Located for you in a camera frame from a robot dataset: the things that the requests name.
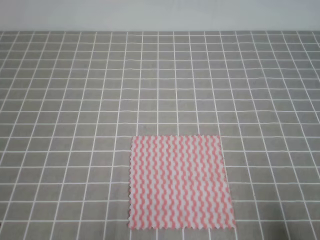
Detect pink white wavy striped towel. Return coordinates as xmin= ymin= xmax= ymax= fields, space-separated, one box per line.
xmin=128 ymin=135 xmax=236 ymax=230

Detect grey checked tablecloth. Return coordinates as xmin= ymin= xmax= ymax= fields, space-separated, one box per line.
xmin=0 ymin=31 xmax=320 ymax=240

